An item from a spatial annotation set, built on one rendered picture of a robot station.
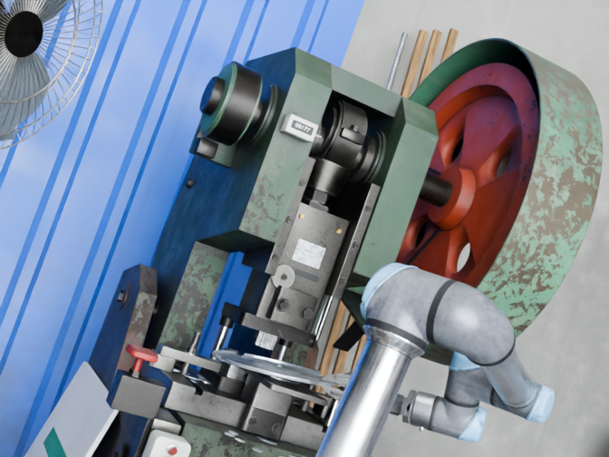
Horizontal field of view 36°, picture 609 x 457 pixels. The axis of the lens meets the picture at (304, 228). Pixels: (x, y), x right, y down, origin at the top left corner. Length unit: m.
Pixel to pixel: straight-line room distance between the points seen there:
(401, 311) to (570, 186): 0.66
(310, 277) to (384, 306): 0.59
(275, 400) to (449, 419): 0.38
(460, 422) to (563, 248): 0.44
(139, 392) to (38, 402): 1.41
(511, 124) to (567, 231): 0.36
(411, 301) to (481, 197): 0.78
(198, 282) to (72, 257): 0.97
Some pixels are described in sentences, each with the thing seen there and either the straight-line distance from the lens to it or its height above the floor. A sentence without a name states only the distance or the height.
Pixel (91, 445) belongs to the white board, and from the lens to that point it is 2.24.
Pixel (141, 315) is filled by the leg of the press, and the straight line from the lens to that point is 2.42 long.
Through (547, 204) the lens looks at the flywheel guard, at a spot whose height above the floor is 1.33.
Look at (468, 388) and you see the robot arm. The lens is 1.97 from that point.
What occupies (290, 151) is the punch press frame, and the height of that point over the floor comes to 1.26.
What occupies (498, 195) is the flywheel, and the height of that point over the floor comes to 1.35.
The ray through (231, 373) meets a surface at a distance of 2.19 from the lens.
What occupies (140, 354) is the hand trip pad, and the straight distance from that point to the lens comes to 1.91.
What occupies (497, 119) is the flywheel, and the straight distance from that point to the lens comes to 2.41.
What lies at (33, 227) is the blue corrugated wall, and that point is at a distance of 3.23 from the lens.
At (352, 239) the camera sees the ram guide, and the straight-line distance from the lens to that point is 2.17.
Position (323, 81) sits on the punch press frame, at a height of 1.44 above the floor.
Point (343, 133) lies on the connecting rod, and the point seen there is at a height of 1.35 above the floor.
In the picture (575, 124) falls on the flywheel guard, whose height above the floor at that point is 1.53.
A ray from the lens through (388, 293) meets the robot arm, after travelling 1.61.
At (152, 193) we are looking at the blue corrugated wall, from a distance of 3.29.
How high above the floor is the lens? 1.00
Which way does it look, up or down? 3 degrees up
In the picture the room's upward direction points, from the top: 20 degrees clockwise
